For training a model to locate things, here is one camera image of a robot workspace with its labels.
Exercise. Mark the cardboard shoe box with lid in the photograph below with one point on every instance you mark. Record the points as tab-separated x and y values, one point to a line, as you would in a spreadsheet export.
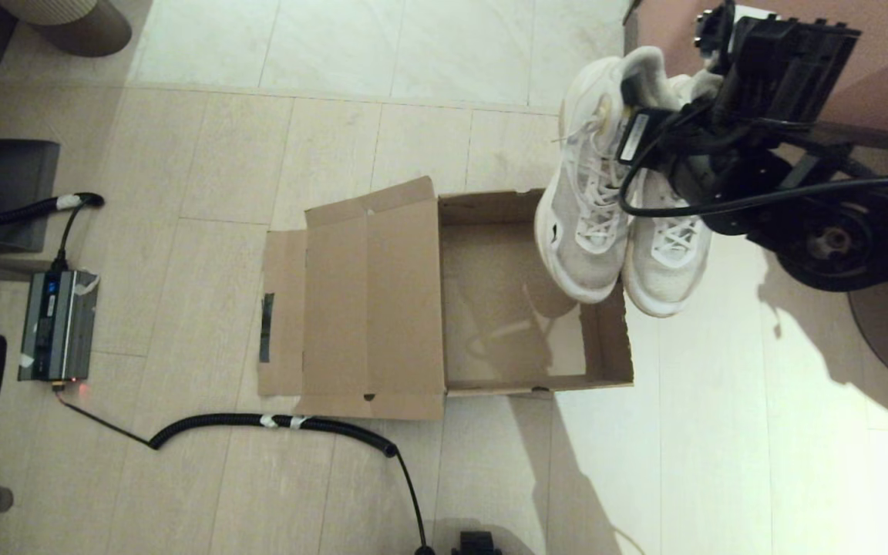
367	308

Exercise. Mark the dark grey plastic bin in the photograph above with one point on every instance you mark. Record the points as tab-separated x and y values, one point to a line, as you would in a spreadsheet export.
20	169

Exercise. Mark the beige ribbed round pouf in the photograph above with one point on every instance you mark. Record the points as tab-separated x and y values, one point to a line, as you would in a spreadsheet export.
89	35

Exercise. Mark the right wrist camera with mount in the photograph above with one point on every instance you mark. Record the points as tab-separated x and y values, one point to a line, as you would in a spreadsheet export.
714	27

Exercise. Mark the grey power inverter box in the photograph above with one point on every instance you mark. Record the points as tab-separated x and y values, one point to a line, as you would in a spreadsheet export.
58	324

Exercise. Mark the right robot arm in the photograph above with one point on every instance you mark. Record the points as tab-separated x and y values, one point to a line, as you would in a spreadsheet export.
822	243

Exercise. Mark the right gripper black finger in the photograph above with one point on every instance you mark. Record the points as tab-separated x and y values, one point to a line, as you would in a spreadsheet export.
656	139

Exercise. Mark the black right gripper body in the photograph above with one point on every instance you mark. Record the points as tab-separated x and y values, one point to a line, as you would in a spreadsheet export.
791	69

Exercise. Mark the white lace-up sneaker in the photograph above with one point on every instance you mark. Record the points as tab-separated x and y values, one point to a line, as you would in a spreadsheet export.
583	247
667	270

